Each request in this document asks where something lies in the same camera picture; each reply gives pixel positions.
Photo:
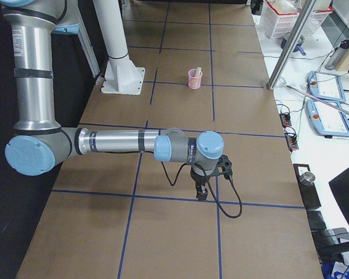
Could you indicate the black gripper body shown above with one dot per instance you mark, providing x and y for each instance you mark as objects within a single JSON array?
[{"x": 198, "y": 178}]

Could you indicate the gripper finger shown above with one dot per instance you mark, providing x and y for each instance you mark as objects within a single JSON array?
[
  {"x": 203, "y": 193},
  {"x": 198, "y": 188}
]

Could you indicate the yellow highlighter pen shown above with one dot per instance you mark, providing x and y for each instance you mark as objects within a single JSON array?
[{"x": 198, "y": 72}]

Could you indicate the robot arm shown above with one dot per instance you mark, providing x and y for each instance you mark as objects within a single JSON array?
[{"x": 64, "y": 97}]

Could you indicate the pink mesh pen holder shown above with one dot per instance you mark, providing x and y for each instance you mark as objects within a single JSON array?
[{"x": 193, "y": 83}]

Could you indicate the black power strip near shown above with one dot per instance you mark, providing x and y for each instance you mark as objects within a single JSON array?
[{"x": 291, "y": 139}]

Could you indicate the black power strip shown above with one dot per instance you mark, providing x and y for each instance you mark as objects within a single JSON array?
[
  {"x": 285, "y": 119},
  {"x": 291, "y": 139}
]

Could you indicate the black power strip far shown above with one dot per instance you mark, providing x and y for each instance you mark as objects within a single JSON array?
[{"x": 285, "y": 119}]

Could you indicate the steel cup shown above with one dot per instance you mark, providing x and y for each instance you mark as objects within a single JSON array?
[{"x": 307, "y": 178}]

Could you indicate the black box on side table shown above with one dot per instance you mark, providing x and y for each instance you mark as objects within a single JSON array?
[{"x": 308, "y": 192}]

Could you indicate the near blue teach pendant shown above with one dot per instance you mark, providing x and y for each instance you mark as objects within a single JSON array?
[{"x": 326, "y": 120}]

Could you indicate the blue teach pendant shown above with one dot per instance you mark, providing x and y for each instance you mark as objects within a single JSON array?
[
  {"x": 326, "y": 120},
  {"x": 326, "y": 86}
]

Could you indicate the far blue teach pendant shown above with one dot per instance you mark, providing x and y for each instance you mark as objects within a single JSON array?
[{"x": 326, "y": 86}]

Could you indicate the white red plastic basket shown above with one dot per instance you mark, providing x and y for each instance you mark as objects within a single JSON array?
[{"x": 276, "y": 24}]

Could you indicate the grey water bottle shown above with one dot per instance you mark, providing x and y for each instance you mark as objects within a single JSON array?
[{"x": 337, "y": 55}]

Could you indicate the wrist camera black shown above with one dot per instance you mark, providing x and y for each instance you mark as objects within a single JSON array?
[{"x": 226, "y": 167}]

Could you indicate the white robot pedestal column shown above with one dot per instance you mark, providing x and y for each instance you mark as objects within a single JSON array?
[{"x": 121, "y": 75}]

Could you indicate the aluminium frame post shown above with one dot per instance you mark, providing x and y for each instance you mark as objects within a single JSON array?
[{"x": 291, "y": 43}]

